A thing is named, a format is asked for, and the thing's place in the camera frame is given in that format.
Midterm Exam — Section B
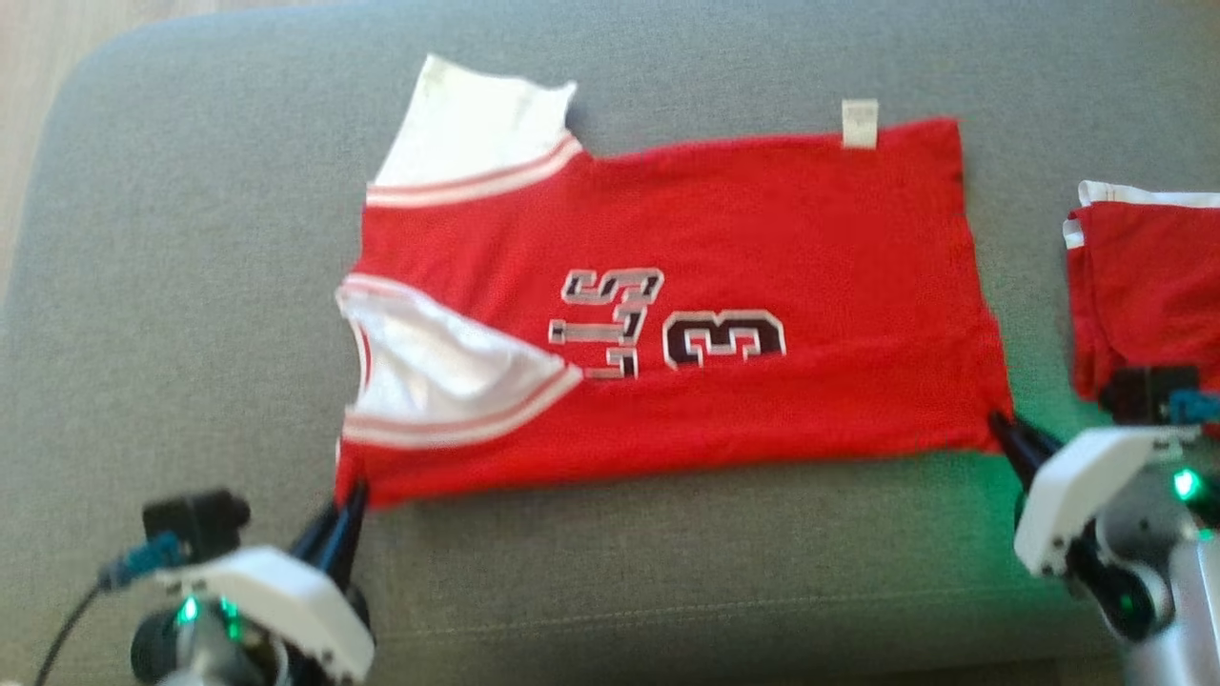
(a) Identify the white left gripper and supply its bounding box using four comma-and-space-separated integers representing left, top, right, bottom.
157, 479, 376, 683

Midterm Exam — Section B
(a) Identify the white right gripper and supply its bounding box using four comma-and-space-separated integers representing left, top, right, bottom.
986, 410, 1204, 580

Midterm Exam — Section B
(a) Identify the red basketball jersey white trim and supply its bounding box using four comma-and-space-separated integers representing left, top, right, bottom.
334, 52, 1016, 511

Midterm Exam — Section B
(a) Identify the red shorts white waistband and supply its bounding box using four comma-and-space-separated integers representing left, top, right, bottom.
1061, 181, 1220, 411

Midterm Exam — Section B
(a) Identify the large grey sofa seat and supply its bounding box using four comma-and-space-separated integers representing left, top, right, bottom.
0, 0, 1220, 686

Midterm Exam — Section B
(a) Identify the black camera cable blue plug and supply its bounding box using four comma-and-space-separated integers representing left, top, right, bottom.
1168, 388, 1220, 426
33, 532, 184, 686

